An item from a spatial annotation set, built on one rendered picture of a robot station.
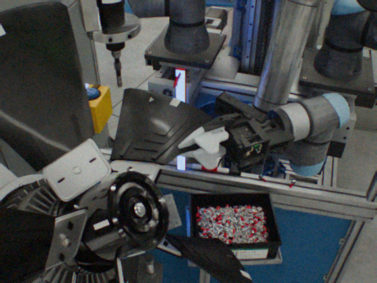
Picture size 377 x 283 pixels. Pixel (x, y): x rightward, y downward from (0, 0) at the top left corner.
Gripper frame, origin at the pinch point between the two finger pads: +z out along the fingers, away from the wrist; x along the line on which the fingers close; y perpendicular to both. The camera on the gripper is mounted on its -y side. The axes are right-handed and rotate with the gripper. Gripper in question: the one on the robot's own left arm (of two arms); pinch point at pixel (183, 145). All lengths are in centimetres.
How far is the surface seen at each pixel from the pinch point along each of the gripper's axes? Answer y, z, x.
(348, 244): 13, -50, 50
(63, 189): 6.4, 22.7, -5.8
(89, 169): 5.6, 18.2, -7.6
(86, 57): -128, -4, 65
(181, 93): -22.6, -9.4, 7.9
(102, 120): -33.8, 8.4, 21.0
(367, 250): -1, -104, 119
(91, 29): 2.3, 14.4, -28.9
